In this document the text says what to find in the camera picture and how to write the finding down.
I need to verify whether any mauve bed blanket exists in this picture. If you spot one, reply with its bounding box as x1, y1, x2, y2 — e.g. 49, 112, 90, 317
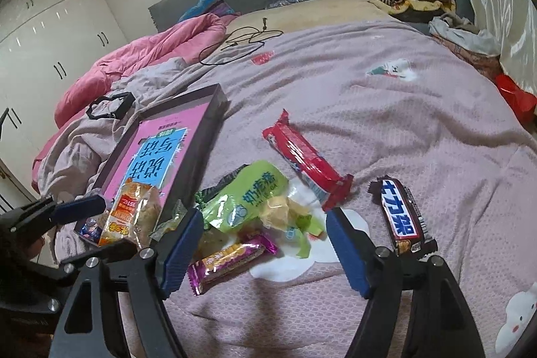
36, 20, 537, 358

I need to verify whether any white wardrobe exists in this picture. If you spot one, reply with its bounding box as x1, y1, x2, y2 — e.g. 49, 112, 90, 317
1, 0, 127, 199

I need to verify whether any purple biscuit snack pack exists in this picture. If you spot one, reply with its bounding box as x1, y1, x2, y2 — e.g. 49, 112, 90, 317
187, 234, 279, 295

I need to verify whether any red wrapped snack bar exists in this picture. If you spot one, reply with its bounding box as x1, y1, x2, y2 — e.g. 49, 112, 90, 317
262, 109, 354, 211

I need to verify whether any blue purple pillow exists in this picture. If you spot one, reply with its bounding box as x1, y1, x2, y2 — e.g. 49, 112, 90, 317
178, 0, 236, 23

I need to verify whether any orange clear cake pack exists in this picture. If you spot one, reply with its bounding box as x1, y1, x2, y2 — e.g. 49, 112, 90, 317
98, 178, 162, 250

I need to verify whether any dark tray with pink book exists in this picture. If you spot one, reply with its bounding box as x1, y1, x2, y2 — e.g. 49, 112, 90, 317
93, 85, 228, 242

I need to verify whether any green milk snack bag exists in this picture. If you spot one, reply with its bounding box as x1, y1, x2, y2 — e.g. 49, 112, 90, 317
200, 160, 325, 259

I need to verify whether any black cable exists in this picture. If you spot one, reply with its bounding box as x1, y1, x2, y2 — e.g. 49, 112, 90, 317
196, 17, 285, 67

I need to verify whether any brown Snickers bar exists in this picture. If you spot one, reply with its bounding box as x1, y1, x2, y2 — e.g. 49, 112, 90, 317
368, 175, 438, 260

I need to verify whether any pink duvet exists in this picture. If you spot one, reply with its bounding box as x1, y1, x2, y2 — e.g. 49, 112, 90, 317
32, 13, 238, 190

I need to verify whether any red bag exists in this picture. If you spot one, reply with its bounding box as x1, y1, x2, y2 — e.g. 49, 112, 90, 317
494, 73, 536, 124

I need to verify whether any dark green pea snack pack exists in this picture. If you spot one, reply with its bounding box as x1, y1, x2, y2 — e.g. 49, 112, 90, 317
194, 164, 247, 209

